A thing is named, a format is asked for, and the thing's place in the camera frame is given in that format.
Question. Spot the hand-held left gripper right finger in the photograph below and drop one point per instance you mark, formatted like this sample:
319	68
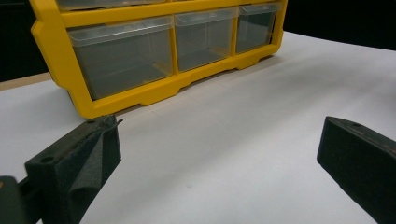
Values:
358	165

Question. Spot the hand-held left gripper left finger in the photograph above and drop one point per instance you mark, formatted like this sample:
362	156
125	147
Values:
62	174

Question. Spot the yellow black organizer cabinet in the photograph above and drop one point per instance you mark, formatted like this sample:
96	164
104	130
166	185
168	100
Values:
124	99

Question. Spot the white table sheet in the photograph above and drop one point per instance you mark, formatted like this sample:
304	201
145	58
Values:
233	140

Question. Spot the grid of clear drawers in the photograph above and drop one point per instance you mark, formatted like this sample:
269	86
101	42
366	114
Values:
124	62

